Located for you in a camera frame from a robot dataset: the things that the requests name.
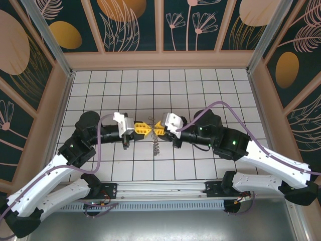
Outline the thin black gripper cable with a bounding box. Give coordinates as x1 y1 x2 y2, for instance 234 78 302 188
192 143 214 152

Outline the aluminium table edge rail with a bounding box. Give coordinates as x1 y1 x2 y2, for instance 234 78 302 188
44 70 76 169
247 71 313 241

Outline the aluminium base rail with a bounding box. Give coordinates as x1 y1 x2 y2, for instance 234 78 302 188
60 181 251 202

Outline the slotted grey cable duct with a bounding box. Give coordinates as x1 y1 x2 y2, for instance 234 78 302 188
49 199 226 213

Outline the grey metal base plate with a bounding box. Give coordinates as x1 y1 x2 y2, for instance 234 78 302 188
14 209 301 241

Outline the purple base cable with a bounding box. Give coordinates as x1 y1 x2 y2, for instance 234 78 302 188
225 195 259 216
75 198 120 218

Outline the aluminium corner post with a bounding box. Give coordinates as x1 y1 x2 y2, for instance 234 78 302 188
20 0 76 77
245 0 301 74

